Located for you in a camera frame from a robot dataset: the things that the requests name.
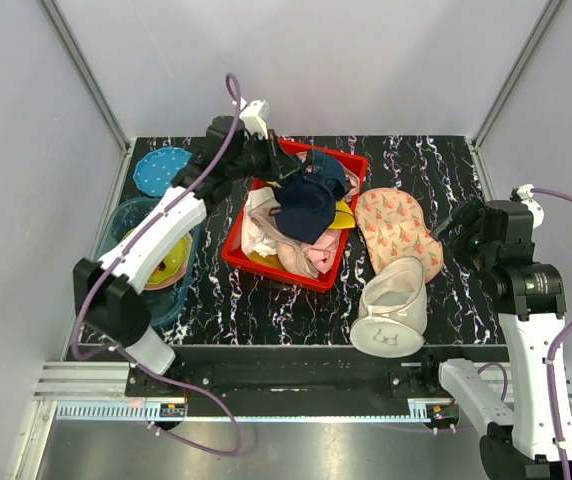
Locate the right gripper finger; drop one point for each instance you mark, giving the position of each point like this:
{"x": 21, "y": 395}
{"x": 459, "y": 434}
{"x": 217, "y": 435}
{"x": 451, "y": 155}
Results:
{"x": 446, "y": 233}
{"x": 469, "y": 211}

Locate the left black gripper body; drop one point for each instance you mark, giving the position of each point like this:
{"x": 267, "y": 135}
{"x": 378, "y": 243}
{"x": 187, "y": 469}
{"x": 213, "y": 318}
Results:
{"x": 255, "y": 160}

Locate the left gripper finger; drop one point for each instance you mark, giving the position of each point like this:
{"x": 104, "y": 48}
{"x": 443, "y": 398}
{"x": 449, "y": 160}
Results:
{"x": 283, "y": 165}
{"x": 273, "y": 142}

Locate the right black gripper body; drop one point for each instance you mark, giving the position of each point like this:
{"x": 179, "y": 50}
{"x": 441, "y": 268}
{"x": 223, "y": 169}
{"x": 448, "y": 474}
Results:
{"x": 477, "y": 251}

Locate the dark navy plain bra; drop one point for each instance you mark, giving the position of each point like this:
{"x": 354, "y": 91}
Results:
{"x": 306, "y": 208}

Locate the white mesh laundry bag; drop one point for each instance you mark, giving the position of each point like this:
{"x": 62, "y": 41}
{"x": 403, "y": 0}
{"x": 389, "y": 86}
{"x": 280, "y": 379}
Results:
{"x": 392, "y": 315}

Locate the navy blue lace bra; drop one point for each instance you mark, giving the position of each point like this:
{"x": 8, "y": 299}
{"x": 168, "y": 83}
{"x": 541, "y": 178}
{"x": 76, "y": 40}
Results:
{"x": 327, "y": 168}

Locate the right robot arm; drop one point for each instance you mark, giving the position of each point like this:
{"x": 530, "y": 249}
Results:
{"x": 531, "y": 438}

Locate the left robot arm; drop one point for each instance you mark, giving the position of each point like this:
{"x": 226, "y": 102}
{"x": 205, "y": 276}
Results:
{"x": 107, "y": 292}

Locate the beige bra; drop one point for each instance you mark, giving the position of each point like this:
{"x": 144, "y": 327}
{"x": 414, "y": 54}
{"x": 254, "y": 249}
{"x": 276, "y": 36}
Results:
{"x": 288, "y": 251}

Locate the light pink bra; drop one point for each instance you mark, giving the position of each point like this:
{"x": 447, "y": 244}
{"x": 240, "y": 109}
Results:
{"x": 323, "y": 252}

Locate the floral pink oven mitt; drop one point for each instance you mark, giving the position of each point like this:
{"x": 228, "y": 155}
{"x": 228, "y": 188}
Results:
{"x": 392, "y": 224}

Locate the white cloth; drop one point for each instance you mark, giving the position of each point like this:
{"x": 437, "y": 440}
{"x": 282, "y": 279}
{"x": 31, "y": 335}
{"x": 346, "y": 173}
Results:
{"x": 259, "y": 232}

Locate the red plastic bin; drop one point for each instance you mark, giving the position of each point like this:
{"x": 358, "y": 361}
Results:
{"x": 232, "y": 251}

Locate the blue polka dot plate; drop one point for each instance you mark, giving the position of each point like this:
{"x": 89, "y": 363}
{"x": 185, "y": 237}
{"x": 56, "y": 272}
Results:
{"x": 155, "y": 171}

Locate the pink plate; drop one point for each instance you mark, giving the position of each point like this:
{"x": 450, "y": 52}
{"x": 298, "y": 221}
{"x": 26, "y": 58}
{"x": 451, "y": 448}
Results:
{"x": 165, "y": 275}

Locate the clear blue plastic container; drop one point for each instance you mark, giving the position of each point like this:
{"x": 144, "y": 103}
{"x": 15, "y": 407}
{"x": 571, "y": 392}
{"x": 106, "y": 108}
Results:
{"x": 164, "y": 305}

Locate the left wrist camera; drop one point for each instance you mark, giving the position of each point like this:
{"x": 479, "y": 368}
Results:
{"x": 253, "y": 117}

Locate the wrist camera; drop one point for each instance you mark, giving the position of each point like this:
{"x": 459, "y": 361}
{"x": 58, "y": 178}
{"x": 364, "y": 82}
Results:
{"x": 524, "y": 194}
{"x": 253, "y": 117}

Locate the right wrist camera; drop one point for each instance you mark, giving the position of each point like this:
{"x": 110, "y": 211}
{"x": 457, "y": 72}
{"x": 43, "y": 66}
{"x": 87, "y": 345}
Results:
{"x": 524, "y": 194}

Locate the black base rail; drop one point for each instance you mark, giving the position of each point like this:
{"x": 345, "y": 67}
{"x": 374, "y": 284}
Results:
{"x": 321, "y": 382}

